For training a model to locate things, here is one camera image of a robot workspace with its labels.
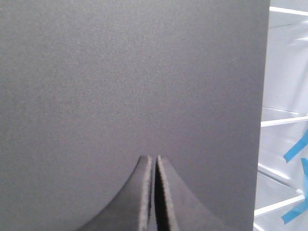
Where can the white fridge interior shelves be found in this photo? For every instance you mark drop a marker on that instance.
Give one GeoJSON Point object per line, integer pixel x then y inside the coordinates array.
{"type": "Point", "coordinates": [284, 120]}

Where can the blue tape strip upper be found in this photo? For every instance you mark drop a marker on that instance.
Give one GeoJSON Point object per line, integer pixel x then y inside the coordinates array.
{"type": "Point", "coordinates": [301, 144]}

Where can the dark grey fridge door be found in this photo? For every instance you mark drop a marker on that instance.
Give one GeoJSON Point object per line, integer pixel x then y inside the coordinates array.
{"type": "Point", "coordinates": [88, 86]}

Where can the blue tape strip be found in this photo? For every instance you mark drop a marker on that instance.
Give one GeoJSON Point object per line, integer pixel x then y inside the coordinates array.
{"type": "Point", "coordinates": [303, 206]}
{"type": "Point", "coordinates": [301, 144]}

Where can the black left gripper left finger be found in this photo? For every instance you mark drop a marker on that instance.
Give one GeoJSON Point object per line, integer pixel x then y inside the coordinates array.
{"type": "Point", "coordinates": [130, 209]}

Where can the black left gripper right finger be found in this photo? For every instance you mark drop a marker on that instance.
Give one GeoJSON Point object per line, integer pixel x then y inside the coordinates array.
{"type": "Point", "coordinates": [176, 207]}

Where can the blue tape strip lower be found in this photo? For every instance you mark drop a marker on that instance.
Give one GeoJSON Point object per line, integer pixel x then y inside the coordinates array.
{"type": "Point", "coordinates": [303, 206]}

